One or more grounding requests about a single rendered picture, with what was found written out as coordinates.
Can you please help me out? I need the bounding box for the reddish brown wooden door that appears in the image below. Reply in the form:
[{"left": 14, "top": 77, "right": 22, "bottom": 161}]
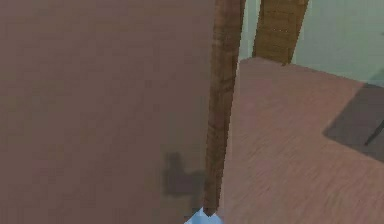
[{"left": 202, "top": 0, "right": 247, "bottom": 218}]

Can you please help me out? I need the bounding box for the pale blue pointed object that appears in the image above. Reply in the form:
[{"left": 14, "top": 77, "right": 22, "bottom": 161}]
[{"left": 183, "top": 206, "right": 225, "bottom": 224}]

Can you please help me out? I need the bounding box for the tan wooden door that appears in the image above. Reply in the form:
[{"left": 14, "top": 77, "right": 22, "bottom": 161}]
[{"left": 251, "top": 0, "right": 310, "bottom": 67}]

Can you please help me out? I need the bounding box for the thin black furniture leg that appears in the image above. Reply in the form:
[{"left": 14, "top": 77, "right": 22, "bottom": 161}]
[{"left": 363, "top": 119, "right": 384, "bottom": 147}]

